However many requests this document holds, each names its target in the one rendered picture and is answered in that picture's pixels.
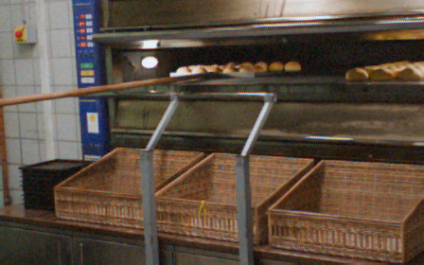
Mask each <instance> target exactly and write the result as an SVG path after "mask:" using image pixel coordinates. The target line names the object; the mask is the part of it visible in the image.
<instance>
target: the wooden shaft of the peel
mask: <svg viewBox="0 0 424 265"><path fill-rule="evenodd" d="M202 78H203V73H198V74H188V75H182V76H178V77H167V78H162V79H148V80H139V81H133V82H128V83H118V84H113V85H102V86H98V87H88V88H82V89H77V90H67V91H62V92H52V93H47V94H37V95H32V96H27V97H12V98H2V99H0V107H5V106H9V105H19V104H23V103H32V102H37V101H42V100H51V99H56V98H66V97H79V96H84V95H89V94H98V93H103V92H112V91H116V90H127V89H132V88H136V87H146V86H150V85H159V84H164V83H173V82H178V81H183V80H196V79H202Z"/></svg>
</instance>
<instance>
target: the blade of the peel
mask: <svg viewBox="0 0 424 265"><path fill-rule="evenodd" d="M282 73H286V72H213V75H214V78H255V77H264V76H269V75H273V74H282ZM188 74H198V73H170V76H171V77H178V76H182V75H188Z"/></svg>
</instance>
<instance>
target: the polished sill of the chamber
mask: <svg viewBox="0 0 424 265"><path fill-rule="evenodd" d="M114 92H275V93H321V94H424V82H384V83H164V84H159V85H150V86H146V87H136V88H132V89H127V90H116V91H114Z"/></svg>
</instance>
